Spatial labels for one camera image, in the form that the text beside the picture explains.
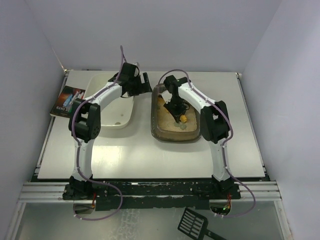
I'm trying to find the brown litter box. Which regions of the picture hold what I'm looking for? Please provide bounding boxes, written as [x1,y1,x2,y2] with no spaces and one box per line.
[150,84,201,143]

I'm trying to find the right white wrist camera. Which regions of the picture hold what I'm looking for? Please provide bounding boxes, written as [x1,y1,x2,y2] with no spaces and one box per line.
[160,90,172,103]

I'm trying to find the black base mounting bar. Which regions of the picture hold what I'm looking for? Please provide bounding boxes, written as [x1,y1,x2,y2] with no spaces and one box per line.
[62,177,241,211]

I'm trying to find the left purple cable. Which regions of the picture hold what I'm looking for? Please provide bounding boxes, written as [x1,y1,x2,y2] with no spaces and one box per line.
[68,44,124,221]

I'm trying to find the purple cable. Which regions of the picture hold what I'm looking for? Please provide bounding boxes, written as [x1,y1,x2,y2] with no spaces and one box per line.
[157,68,257,219]
[68,44,124,221]

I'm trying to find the yellow litter scoop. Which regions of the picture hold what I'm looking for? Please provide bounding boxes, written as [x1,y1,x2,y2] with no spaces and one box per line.
[159,97,188,124]

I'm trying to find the green clump four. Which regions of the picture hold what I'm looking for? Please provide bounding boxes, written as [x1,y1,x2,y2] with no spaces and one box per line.
[180,124,187,130]

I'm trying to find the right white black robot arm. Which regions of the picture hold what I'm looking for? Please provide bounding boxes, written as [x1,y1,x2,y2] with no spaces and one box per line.
[162,75,233,194]

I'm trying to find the dark book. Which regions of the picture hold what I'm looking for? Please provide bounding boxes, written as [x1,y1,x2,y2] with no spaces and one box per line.
[50,85,85,118]

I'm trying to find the black slotted spatula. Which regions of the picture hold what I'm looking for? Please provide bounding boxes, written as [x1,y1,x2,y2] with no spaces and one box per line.
[177,207,226,240]

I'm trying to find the aluminium rail frame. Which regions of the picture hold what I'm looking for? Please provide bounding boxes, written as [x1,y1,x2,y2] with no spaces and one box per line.
[18,181,282,202]

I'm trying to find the white plastic tub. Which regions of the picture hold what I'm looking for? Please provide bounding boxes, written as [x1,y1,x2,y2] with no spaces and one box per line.
[83,72,134,131]

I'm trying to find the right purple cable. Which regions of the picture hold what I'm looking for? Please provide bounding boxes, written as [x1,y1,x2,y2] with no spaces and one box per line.
[157,68,257,219]

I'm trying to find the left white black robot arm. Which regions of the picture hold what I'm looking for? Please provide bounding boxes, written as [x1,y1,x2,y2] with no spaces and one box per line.
[68,62,152,195]

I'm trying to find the pack of markers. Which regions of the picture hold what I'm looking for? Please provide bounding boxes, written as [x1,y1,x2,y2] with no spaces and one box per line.
[63,90,85,112]

